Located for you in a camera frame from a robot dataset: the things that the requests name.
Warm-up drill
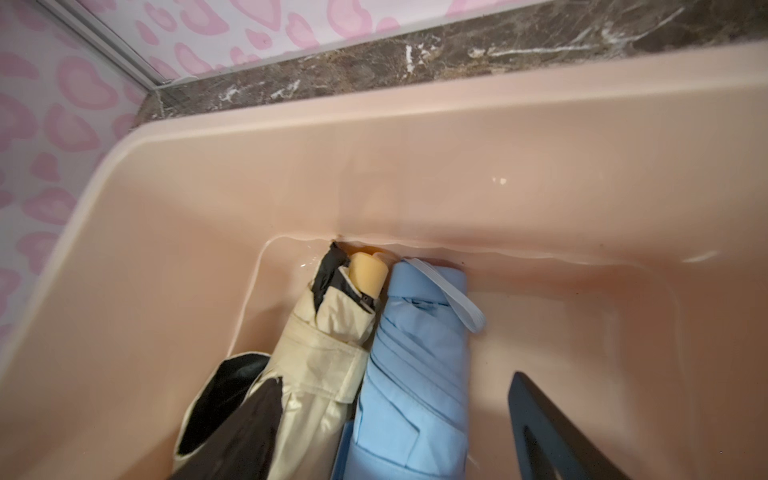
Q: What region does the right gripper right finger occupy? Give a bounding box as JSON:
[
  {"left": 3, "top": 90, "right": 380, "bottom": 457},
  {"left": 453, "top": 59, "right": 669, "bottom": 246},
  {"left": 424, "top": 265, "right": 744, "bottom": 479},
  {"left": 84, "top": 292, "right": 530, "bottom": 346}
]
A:
[{"left": 508, "top": 371, "right": 627, "bottom": 480}]

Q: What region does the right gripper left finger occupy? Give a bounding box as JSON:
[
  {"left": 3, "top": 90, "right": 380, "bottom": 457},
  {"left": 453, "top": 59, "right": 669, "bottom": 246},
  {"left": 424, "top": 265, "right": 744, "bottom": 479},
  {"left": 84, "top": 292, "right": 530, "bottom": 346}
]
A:
[{"left": 171, "top": 377, "right": 283, "bottom": 480}]

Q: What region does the cream umbrella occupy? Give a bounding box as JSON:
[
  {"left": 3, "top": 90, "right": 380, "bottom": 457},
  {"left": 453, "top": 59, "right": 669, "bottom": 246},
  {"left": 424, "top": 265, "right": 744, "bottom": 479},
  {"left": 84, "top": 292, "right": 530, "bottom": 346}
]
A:
[{"left": 171, "top": 243, "right": 389, "bottom": 479}]

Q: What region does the light blue umbrella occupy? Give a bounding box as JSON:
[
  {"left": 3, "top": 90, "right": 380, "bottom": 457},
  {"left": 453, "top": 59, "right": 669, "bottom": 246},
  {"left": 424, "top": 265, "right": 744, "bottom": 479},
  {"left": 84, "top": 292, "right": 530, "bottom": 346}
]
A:
[{"left": 332, "top": 258, "right": 486, "bottom": 479}]

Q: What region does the pink plastic storage box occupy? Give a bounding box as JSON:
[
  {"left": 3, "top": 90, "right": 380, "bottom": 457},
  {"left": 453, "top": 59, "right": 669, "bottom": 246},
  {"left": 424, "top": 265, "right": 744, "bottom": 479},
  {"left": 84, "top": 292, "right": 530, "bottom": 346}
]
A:
[{"left": 1, "top": 42, "right": 767, "bottom": 479}]

